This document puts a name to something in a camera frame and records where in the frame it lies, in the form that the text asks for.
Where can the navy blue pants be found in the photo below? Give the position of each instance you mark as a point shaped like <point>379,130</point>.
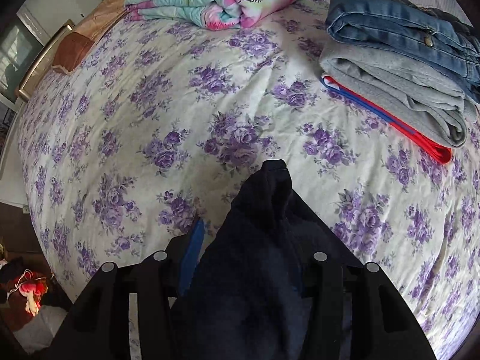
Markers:
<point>276,283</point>

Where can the folded red blue garment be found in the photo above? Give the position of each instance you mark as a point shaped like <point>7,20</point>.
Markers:
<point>441,154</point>

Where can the folded blue jeans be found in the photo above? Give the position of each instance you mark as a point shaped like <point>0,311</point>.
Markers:
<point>428,35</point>

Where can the brown orange pillow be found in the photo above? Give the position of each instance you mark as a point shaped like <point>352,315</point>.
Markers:
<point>77,44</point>

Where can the red toy on floor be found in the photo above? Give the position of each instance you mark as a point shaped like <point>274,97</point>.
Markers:
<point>32,286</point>

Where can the wooden bed frame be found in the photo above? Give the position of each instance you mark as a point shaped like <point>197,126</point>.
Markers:
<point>42,63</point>

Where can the folded grey garment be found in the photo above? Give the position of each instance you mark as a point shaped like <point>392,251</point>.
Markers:
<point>410,90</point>

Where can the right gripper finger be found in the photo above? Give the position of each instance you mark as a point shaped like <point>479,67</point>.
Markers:
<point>192,246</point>

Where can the purple floral bed cover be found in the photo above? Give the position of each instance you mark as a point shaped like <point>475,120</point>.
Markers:
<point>164,120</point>

